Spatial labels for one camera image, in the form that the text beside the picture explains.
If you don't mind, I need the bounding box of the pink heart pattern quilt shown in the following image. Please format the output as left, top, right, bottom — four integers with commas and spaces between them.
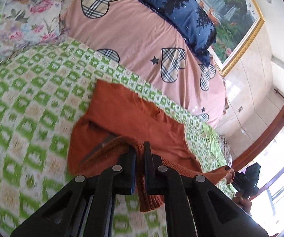
62, 0, 226, 127

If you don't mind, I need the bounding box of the white floral pillow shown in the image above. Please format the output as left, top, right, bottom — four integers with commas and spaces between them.
0, 0, 64, 59

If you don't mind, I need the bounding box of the person's right hand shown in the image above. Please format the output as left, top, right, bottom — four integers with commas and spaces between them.
232, 192, 252, 215

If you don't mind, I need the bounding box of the gold framed landscape painting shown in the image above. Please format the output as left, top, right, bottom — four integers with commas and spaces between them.
196, 0, 265, 76

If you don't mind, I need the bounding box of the rust orange knit sweater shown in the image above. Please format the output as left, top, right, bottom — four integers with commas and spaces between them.
67, 79, 236, 213

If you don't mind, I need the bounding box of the wooden window frame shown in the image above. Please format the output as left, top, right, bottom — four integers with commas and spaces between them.
232, 106, 284, 201

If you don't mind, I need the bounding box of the navy blue starry pillow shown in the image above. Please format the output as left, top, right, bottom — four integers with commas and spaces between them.
138, 0, 217, 67

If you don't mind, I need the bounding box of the green checkered bed sheet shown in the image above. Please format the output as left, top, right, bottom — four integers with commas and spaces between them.
0, 0, 227, 236

